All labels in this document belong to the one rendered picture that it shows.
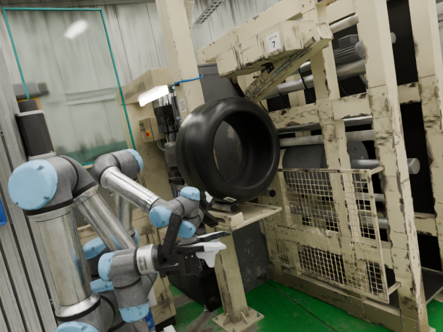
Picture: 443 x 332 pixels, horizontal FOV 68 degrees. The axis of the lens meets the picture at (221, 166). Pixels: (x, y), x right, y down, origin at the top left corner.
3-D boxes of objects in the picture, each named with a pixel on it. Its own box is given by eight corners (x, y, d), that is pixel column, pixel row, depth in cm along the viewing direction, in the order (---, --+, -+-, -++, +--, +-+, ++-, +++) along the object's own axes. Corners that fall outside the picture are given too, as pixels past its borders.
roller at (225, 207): (206, 203, 206) (200, 207, 204) (204, 197, 205) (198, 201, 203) (238, 209, 177) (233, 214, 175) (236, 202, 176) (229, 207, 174)
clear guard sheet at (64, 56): (47, 173, 196) (1, 8, 183) (136, 153, 224) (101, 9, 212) (48, 173, 194) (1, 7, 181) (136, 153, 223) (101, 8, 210)
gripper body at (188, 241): (206, 264, 91) (164, 271, 92) (200, 233, 91) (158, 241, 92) (202, 273, 84) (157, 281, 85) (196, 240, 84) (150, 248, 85)
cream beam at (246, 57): (218, 78, 212) (213, 55, 210) (248, 74, 225) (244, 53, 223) (285, 51, 161) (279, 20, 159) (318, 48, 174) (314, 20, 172)
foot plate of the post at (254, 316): (211, 321, 234) (210, 315, 234) (241, 303, 248) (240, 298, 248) (233, 337, 212) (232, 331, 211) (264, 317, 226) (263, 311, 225)
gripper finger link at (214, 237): (227, 248, 97) (200, 258, 92) (223, 228, 97) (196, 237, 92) (233, 249, 94) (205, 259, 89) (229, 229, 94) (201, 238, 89)
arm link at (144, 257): (143, 243, 93) (133, 251, 84) (159, 240, 92) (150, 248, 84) (148, 269, 92) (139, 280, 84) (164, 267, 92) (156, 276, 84)
